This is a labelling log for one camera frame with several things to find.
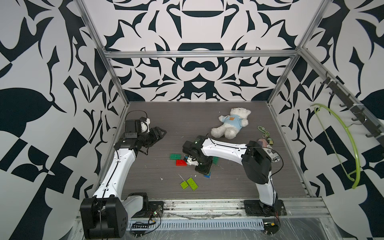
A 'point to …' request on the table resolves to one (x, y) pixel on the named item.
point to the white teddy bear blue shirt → (232, 123)
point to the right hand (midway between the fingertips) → (205, 168)
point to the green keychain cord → (262, 129)
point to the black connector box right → (270, 227)
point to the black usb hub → (137, 226)
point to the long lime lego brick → (192, 183)
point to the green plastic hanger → (358, 178)
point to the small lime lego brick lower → (184, 185)
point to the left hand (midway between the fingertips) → (162, 131)
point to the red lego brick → (181, 163)
